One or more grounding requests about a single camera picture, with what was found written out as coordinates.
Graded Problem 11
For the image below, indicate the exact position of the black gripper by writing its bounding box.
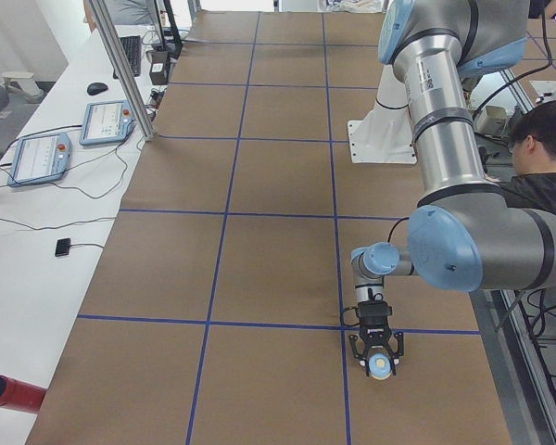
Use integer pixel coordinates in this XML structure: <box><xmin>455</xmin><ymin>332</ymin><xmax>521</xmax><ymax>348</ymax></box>
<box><xmin>348</xmin><ymin>300</ymin><xmax>404</xmax><ymax>375</ymax></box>

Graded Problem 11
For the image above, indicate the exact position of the black keyboard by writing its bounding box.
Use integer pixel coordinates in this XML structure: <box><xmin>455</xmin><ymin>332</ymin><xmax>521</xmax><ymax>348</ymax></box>
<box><xmin>120</xmin><ymin>36</ymin><xmax>142</xmax><ymax>77</ymax></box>

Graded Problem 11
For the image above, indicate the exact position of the person in black shirt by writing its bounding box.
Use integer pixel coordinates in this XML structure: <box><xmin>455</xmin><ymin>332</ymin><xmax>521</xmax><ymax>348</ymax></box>
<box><xmin>498</xmin><ymin>100</ymin><xmax>556</xmax><ymax>215</ymax></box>

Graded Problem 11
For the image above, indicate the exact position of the teach pendant near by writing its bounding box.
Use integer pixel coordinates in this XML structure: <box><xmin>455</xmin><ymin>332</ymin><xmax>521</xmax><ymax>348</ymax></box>
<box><xmin>7</xmin><ymin>133</ymin><xmax>72</xmax><ymax>187</ymax></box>

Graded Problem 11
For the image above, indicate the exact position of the small black puck device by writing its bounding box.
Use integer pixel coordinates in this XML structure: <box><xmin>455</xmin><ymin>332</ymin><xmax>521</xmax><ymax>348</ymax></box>
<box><xmin>55</xmin><ymin>237</ymin><xmax>71</xmax><ymax>258</ymax></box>

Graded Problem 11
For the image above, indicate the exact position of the black box on desk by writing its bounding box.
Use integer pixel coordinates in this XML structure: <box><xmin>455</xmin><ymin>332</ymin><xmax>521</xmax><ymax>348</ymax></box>
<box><xmin>148</xmin><ymin>51</ymin><xmax>171</xmax><ymax>85</ymax></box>

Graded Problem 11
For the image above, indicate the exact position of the white camera pedestal base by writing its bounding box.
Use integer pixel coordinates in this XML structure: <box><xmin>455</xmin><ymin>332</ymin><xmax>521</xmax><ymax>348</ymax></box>
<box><xmin>347</xmin><ymin>65</ymin><xmax>417</xmax><ymax>165</ymax></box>

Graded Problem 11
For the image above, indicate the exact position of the teach pendant far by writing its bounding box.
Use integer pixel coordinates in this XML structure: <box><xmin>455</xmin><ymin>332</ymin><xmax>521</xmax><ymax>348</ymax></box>
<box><xmin>80</xmin><ymin>100</ymin><xmax>135</xmax><ymax>146</ymax></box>

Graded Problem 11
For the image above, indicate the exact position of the red cylinder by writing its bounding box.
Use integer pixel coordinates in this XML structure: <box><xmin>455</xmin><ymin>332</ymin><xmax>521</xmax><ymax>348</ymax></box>
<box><xmin>0</xmin><ymin>375</ymin><xmax>46</xmax><ymax>413</ymax></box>

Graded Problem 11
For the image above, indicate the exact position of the black computer mouse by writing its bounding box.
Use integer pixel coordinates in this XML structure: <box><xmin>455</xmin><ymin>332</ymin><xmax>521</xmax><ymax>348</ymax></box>
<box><xmin>86</xmin><ymin>82</ymin><xmax>108</xmax><ymax>96</ymax></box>

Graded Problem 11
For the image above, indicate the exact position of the aluminium frame post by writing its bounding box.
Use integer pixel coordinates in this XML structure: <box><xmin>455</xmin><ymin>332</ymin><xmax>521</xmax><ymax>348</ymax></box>
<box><xmin>87</xmin><ymin>0</ymin><xmax>154</xmax><ymax>141</ymax></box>

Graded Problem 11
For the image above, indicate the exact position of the teach pendant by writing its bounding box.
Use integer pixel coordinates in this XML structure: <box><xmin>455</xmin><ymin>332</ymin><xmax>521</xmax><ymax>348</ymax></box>
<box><xmin>80</xmin><ymin>100</ymin><xmax>135</xmax><ymax>146</ymax></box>
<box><xmin>7</xmin><ymin>133</ymin><xmax>72</xmax><ymax>187</ymax></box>

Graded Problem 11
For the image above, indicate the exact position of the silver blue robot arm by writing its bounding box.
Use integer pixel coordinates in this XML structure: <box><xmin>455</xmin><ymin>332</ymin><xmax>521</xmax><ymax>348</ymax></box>
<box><xmin>349</xmin><ymin>1</ymin><xmax>556</xmax><ymax>379</ymax></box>

